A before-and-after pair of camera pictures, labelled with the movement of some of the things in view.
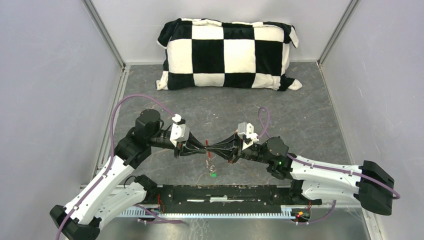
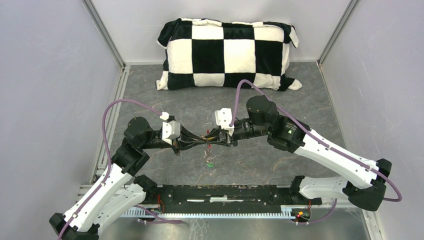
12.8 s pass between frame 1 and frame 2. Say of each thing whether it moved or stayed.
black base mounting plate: stayed
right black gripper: moved
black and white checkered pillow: stayed
